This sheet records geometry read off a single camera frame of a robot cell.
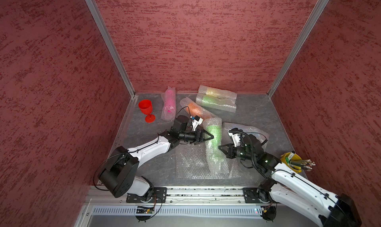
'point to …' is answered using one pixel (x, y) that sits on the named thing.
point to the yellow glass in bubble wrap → (218, 92)
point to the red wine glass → (146, 107)
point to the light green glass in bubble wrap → (225, 104)
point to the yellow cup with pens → (295, 162)
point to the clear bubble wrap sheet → (191, 163)
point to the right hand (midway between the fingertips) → (218, 151)
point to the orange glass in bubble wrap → (193, 108)
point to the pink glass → (168, 112)
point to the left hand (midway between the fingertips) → (209, 141)
